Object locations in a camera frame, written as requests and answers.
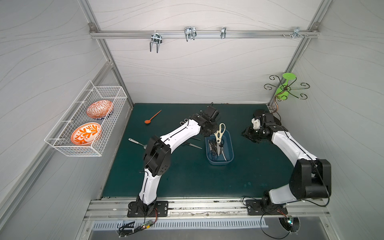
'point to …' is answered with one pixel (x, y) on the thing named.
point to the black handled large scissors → (221, 150)
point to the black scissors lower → (185, 143)
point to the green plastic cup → (282, 91)
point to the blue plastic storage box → (219, 148)
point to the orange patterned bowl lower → (86, 133)
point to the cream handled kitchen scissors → (218, 135)
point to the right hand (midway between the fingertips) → (243, 133)
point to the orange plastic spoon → (148, 121)
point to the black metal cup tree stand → (269, 86)
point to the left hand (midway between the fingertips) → (217, 129)
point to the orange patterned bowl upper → (100, 109)
